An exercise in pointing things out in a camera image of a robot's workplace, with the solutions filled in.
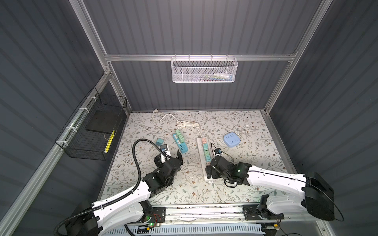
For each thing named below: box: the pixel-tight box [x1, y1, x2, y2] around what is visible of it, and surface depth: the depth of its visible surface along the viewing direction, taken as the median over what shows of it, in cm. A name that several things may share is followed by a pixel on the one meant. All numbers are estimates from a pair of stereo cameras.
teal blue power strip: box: [172, 133, 189, 154], surface depth 98 cm
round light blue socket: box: [223, 132, 241, 148], surface depth 102 cm
